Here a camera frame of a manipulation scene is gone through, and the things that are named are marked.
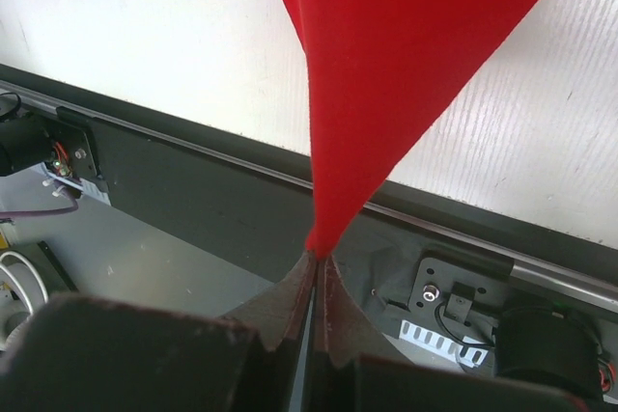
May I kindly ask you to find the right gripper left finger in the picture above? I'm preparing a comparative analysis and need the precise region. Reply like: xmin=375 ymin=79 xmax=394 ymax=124
xmin=1 ymin=255 xmax=317 ymax=411

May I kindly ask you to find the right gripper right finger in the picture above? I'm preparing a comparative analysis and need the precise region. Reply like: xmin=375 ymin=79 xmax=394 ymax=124
xmin=302 ymin=254 xmax=604 ymax=411

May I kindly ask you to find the red t shirt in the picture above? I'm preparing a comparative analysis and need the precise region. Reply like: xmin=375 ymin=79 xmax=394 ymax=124
xmin=283 ymin=0 xmax=539 ymax=259

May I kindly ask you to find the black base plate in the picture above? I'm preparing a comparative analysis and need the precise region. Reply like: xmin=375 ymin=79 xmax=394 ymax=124
xmin=1 ymin=66 xmax=617 ymax=335

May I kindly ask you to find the right white cable duct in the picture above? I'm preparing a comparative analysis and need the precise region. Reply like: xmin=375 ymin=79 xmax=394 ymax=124
xmin=399 ymin=320 xmax=489 ymax=369

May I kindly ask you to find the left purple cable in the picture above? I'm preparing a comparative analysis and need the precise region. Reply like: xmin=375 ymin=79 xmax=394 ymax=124
xmin=0 ymin=189 xmax=81 ymax=220

